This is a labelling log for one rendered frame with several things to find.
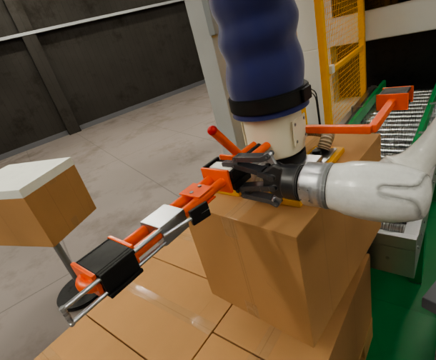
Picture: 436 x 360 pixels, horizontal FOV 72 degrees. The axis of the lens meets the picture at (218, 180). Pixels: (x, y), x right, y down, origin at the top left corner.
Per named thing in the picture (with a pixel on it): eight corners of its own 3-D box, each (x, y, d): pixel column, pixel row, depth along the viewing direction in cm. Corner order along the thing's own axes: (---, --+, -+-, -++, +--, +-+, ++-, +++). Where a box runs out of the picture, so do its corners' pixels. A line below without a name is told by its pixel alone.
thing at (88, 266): (119, 254, 59) (110, 234, 57) (143, 266, 54) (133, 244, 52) (81, 285, 54) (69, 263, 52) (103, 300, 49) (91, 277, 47)
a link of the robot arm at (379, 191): (319, 213, 54) (341, 214, 64) (424, 231, 44) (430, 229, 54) (328, 153, 54) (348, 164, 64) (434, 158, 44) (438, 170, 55)
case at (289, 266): (291, 206, 148) (279, 130, 130) (381, 226, 121) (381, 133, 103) (211, 293, 112) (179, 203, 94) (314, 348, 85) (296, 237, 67)
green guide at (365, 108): (374, 88, 313) (374, 80, 309) (386, 88, 307) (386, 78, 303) (318, 158, 210) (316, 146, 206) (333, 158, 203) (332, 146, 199)
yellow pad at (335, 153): (314, 150, 105) (313, 137, 103) (344, 151, 98) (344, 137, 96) (266, 202, 83) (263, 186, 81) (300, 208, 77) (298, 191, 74)
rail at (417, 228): (448, 99, 281) (449, 78, 273) (455, 98, 278) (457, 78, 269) (402, 269, 132) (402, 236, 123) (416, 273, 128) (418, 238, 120)
